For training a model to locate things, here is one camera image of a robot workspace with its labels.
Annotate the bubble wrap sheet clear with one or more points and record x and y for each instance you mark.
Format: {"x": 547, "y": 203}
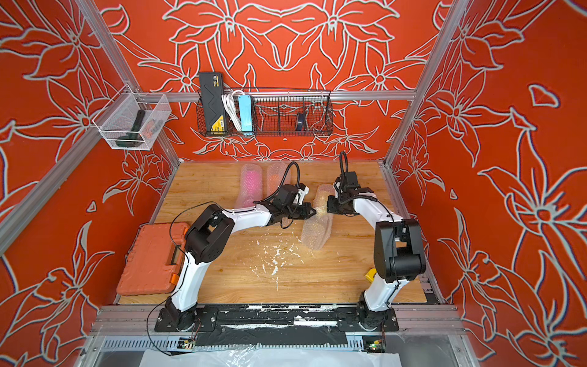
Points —
{"x": 317, "y": 229}

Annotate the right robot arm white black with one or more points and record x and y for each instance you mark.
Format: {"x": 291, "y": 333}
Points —
{"x": 398, "y": 250}

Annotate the pink glass in bubble wrap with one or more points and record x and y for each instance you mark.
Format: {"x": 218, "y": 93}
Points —
{"x": 251, "y": 186}

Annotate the black box in basket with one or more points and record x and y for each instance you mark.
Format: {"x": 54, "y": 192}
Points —
{"x": 211, "y": 91}

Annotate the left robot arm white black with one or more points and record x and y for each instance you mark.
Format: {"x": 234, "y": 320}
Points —
{"x": 208, "y": 236}

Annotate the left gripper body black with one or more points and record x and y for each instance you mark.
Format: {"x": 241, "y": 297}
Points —
{"x": 295, "y": 212}

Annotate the yellow plastic wine glass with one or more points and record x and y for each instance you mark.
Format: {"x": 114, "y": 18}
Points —
{"x": 320, "y": 203}

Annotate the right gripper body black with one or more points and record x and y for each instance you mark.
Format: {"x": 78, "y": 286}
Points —
{"x": 338, "y": 206}

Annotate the small dark object in basket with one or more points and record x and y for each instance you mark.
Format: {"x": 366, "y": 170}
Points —
{"x": 301, "y": 122}

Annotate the orange plastic tool case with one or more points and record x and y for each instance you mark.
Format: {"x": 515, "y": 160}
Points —
{"x": 155, "y": 260}

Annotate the clear acrylic wall bin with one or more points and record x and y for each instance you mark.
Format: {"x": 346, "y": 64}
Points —
{"x": 118, "y": 114}

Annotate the light blue power bank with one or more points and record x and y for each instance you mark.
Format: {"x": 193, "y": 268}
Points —
{"x": 246, "y": 110}

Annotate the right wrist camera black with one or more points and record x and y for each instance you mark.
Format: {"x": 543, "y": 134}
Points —
{"x": 350, "y": 180}

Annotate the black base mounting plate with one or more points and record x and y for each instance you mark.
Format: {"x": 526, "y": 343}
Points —
{"x": 343, "y": 317}

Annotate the dark green tool in bin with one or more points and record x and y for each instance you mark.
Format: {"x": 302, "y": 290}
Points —
{"x": 131, "y": 139}

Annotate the orange glass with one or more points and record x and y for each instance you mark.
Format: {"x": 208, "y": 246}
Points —
{"x": 273, "y": 176}

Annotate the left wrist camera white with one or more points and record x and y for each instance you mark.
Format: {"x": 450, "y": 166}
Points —
{"x": 302, "y": 191}

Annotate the black wire wall basket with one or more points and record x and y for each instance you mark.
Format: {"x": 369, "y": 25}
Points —
{"x": 275, "y": 111}

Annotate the yellow tape measure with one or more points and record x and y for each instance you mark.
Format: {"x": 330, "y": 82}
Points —
{"x": 370, "y": 275}

